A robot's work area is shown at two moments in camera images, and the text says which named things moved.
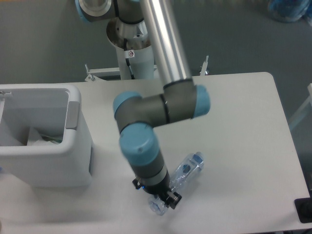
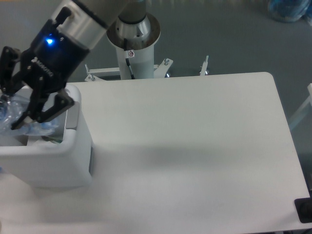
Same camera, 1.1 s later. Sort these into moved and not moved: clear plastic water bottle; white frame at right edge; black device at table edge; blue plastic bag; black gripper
Moved: clear plastic water bottle; black gripper
Not moved: black device at table edge; blue plastic bag; white frame at right edge
